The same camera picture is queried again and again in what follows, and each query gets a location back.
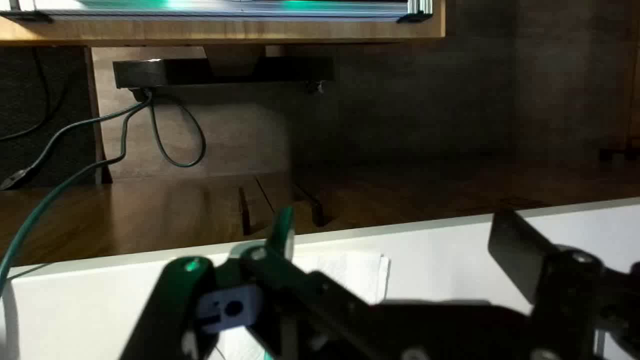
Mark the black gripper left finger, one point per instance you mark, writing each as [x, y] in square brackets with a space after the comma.
[180, 300]

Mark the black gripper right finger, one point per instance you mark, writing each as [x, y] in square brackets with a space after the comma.
[567, 292]

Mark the black box under desk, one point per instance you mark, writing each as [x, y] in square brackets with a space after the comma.
[200, 72]

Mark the wooden desk with screen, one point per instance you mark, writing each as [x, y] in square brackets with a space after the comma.
[220, 28]

